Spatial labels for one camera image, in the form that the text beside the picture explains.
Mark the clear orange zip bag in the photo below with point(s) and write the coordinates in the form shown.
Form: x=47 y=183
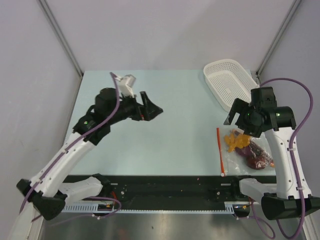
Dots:
x=232 y=164

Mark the white perforated plastic basket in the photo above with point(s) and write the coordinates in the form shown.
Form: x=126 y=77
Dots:
x=228 y=80

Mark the aluminium frame post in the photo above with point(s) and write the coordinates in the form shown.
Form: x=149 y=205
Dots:
x=49 y=15
x=279 y=35

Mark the fake purple onion half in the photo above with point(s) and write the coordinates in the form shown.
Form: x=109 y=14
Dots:
x=244 y=152

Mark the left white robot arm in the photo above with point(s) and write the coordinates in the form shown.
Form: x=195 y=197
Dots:
x=46 y=191

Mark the fake dark red fig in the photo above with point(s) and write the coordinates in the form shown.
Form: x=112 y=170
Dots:
x=256 y=163

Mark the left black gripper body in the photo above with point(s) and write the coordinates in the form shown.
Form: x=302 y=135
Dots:
x=129 y=108

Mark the right aluminium frame post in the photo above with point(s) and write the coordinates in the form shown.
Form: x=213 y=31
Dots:
x=279 y=35

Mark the fake orange chicken nuggets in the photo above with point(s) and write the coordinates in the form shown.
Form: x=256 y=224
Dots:
x=236 y=141

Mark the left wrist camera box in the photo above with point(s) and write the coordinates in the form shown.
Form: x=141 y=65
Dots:
x=125 y=85

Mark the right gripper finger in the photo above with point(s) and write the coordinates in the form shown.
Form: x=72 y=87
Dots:
x=230 y=117
x=239 y=106

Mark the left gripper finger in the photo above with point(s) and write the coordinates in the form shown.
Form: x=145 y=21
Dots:
x=145 y=98
x=150 y=110

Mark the left aluminium frame post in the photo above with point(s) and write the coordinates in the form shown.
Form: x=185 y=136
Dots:
x=49 y=15

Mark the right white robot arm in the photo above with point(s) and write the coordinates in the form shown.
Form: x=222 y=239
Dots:
x=292 y=198

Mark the white slotted cable duct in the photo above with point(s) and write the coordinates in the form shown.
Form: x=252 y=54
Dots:
x=228 y=208

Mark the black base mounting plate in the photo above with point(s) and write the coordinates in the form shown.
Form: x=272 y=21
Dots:
x=175 y=193

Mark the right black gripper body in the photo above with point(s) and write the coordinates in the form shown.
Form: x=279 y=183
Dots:
x=247 y=120

